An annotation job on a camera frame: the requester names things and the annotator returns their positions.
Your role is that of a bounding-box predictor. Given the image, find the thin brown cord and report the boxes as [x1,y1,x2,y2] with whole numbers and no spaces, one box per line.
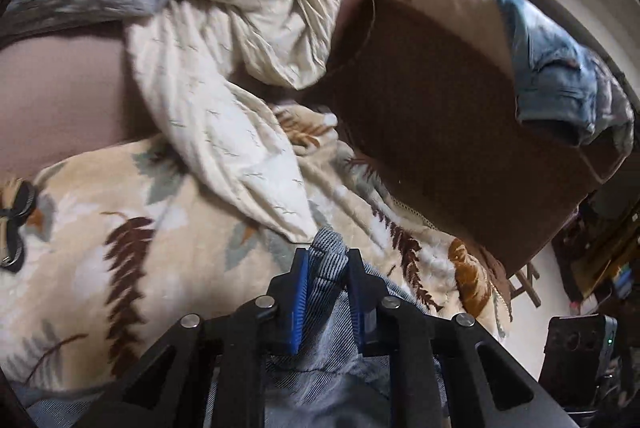
[357,0,416,59]

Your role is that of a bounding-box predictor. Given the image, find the small wooden stool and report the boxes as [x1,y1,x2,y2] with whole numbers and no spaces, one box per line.
[509,261,543,309]

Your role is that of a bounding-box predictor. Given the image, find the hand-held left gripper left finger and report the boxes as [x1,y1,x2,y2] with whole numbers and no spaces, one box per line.
[75,248,309,428]

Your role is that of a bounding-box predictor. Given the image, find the cream crinkled cloth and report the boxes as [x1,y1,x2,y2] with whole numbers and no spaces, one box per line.
[122,0,344,244]

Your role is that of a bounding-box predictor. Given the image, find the brown padded headboard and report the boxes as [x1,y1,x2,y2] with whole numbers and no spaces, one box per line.
[0,0,632,280]

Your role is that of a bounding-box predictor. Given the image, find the dark wooden furniture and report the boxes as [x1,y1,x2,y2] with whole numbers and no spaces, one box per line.
[550,191,640,316]

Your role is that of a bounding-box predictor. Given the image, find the light blue denim garment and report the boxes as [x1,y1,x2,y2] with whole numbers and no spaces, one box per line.
[497,0,636,156]

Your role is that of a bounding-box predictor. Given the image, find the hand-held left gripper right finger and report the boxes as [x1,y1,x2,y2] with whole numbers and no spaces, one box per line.
[346,249,568,428]

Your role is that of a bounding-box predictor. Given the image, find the grey denim pants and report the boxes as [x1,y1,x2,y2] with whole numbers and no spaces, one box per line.
[25,223,451,428]

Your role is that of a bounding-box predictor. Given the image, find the leaf printed beige blanket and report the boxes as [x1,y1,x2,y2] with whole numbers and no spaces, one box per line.
[0,103,516,404]

